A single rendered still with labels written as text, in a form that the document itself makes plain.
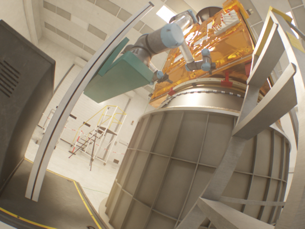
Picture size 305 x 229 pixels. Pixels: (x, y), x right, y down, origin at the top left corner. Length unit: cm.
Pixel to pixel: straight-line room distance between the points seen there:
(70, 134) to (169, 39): 815
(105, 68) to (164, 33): 31
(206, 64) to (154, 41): 56
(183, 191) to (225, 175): 38
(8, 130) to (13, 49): 26
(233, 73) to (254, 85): 72
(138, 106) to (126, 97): 111
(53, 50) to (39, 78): 1006
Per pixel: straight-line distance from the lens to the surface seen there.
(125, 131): 910
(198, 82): 152
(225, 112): 95
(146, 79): 55
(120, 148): 900
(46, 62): 50
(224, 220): 29
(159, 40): 61
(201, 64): 110
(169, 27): 60
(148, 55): 64
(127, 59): 52
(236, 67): 142
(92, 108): 865
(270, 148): 113
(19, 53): 53
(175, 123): 102
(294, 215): 18
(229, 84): 148
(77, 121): 847
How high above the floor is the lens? 67
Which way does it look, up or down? 22 degrees up
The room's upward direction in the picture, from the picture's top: 21 degrees clockwise
